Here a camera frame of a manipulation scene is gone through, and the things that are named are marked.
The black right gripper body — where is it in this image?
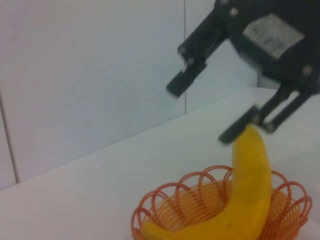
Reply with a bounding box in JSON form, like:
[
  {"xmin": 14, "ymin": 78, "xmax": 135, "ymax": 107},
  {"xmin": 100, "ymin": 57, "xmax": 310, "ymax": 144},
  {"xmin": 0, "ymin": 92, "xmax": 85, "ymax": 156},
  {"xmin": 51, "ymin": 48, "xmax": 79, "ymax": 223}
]
[{"xmin": 212, "ymin": 0, "xmax": 320, "ymax": 96}]

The orange wire basket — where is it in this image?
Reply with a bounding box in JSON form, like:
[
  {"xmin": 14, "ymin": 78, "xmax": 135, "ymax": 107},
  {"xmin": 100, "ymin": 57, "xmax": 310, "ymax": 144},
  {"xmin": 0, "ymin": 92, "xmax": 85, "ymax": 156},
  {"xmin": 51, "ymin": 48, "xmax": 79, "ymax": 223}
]
[{"xmin": 131, "ymin": 164, "xmax": 313, "ymax": 240}]

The yellow banana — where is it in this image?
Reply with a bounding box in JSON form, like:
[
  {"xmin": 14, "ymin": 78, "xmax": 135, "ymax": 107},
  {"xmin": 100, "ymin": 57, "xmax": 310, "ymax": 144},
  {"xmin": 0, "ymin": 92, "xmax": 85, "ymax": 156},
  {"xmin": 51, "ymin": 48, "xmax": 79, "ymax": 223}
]
[{"xmin": 141, "ymin": 124, "xmax": 273, "ymax": 240}]

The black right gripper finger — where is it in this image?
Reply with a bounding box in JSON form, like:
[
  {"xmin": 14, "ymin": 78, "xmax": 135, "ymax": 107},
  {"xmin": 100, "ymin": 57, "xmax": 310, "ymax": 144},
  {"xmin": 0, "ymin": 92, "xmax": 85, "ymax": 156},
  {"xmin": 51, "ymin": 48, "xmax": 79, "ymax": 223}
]
[
  {"xmin": 166, "ymin": 7, "xmax": 228, "ymax": 99},
  {"xmin": 218, "ymin": 83, "xmax": 314, "ymax": 146}
]

